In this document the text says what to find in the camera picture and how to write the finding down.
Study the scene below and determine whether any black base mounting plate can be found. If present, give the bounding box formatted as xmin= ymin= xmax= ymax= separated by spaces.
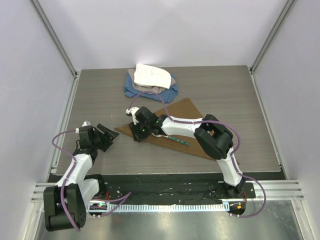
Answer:
xmin=100 ymin=173 xmax=256 ymax=206

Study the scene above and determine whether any spoon with green handle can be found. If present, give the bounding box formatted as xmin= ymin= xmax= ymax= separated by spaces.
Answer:
xmin=152 ymin=133 xmax=190 ymax=146

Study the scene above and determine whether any aluminium frame rail right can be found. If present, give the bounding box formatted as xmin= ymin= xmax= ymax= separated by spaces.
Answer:
xmin=249 ymin=0 xmax=297 ymax=74

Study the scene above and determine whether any aluminium frame rail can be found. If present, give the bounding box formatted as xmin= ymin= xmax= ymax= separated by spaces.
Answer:
xmin=29 ymin=0 xmax=78 ymax=78
xmin=249 ymin=0 xmax=297 ymax=74

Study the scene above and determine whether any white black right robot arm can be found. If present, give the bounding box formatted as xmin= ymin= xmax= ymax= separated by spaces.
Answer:
xmin=126 ymin=106 xmax=246 ymax=198

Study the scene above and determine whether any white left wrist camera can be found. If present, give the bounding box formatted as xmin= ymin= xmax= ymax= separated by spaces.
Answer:
xmin=75 ymin=120 xmax=91 ymax=134

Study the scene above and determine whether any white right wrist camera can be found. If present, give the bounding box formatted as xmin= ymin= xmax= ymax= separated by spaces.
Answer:
xmin=125 ymin=107 xmax=140 ymax=125

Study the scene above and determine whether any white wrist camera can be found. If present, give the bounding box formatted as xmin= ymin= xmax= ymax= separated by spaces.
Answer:
xmin=75 ymin=120 xmax=91 ymax=134
xmin=125 ymin=107 xmax=140 ymax=125

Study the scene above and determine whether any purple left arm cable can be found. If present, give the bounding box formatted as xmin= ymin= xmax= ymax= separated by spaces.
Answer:
xmin=51 ymin=129 xmax=133 ymax=231

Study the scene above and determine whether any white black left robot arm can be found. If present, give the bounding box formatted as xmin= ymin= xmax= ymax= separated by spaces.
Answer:
xmin=43 ymin=121 xmax=119 ymax=232

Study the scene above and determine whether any white slotted cable duct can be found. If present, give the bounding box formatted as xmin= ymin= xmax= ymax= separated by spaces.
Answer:
xmin=87 ymin=202 xmax=230 ymax=213

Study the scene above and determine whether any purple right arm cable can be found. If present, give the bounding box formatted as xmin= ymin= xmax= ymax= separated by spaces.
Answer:
xmin=126 ymin=91 xmax=267 ymax=219

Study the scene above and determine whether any brown cloth napkin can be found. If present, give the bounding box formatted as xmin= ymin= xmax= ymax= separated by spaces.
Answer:
xmin=114 ymin=97 xmax=216 ymax=161

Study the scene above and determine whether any white folded cloth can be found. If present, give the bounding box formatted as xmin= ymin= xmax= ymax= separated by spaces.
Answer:
xmin=133 ymin=63 xmax=172 ymax=89

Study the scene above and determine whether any blue checkered cloth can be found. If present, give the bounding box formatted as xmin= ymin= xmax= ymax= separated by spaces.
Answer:
xmin=124 ymin=72 xmax=179 ymax=104

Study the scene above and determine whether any aluminium frame rail left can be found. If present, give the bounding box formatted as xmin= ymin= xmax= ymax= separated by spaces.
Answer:
xmin=29 ymin=0 xmax=78 ymax=78

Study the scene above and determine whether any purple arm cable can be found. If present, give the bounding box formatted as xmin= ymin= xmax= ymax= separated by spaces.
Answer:
xmin=51 ymin=129 xmax=133 ymax=231
xmin=126 ymin=91 xmax=267 ymax=219

